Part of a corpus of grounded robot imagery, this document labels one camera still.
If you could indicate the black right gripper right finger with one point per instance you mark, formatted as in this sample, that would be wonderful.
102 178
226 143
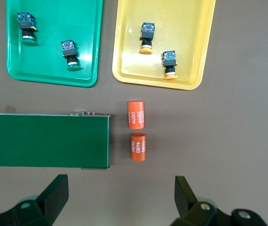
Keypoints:
188 207

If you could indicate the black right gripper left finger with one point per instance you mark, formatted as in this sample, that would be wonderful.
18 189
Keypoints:
54 202

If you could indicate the yellow push button switch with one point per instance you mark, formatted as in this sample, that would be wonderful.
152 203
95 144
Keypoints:
170 61
147 34

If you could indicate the green push button switch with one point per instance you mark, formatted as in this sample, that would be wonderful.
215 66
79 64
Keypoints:
70 53
26 26

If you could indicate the green conveyor belt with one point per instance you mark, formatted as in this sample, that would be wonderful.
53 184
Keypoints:
42 141

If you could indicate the green plastic tray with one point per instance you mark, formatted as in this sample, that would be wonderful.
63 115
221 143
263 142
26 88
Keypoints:
54 23

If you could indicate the yellow plastic tray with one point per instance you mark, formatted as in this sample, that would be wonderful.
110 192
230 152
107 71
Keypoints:
183 28

